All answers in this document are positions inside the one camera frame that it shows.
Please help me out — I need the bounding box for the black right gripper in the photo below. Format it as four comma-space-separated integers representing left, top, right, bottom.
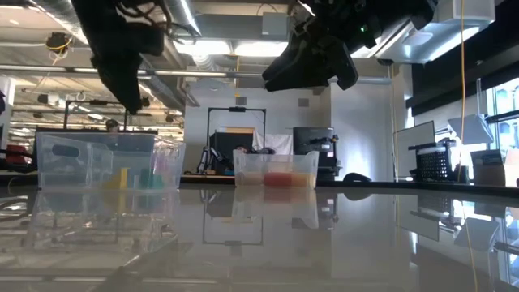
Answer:
261, 0, 406, 92

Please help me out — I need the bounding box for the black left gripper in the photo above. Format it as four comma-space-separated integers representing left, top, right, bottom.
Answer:
71, 0, 165, 116

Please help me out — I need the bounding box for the yellow wooden block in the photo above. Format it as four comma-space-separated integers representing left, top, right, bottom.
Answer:
105, 167, 130, 191

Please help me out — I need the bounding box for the blue wooden cube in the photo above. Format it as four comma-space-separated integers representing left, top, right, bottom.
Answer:
139, 168, 154, 190

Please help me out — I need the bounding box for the red wooden block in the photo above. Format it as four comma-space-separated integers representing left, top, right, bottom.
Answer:
263, 171, 294, 188

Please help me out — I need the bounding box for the grey ceiling box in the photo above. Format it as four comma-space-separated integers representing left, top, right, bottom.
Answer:
261, 11, 291, 40

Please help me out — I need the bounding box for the black cabinet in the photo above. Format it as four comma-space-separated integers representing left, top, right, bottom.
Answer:
292, 126, 340, 183

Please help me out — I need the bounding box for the ceiling light panel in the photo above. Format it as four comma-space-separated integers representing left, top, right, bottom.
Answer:
172, 38, 232, 57
234, 40, 291, 58

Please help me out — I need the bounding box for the grey ceiling pipe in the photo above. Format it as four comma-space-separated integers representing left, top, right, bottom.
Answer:
0, 63, 392, 85

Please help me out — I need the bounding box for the white cloth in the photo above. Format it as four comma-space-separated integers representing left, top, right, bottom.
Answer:
251, 132, 294, 156

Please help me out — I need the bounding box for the clear plastic bin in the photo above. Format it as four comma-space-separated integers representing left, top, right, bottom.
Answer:
233, 150, 320, 191
87, 140, 187, 191
35, 132, 182, 191

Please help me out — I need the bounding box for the white panel board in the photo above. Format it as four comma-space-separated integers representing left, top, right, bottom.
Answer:
395, 120, 437, 179

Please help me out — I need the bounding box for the red object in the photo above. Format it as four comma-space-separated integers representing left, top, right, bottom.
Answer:
4, 144, 32, 165

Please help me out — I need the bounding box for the black perforated crate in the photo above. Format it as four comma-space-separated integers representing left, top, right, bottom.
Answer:
408, 140, 455, 183

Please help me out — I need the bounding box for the grey lamp shade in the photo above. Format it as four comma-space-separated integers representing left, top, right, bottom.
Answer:
448, 113, 495, 145

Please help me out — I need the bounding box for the cardboard box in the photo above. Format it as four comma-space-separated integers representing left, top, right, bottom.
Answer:
470, 148, 519, 187

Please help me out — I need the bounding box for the black frame rig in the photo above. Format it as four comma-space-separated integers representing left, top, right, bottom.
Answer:
63, 100, 130, 131
205, 106, 268, 174

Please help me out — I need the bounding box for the black yellow cord reel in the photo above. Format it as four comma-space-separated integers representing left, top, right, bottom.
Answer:
44, 32, 74, 56

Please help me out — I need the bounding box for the white rectangular air duct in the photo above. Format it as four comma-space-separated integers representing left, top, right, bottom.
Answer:
350, 0, 495, 66

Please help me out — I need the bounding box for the black enclosure box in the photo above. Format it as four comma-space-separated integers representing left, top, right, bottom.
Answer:
209, 131, 255, 174

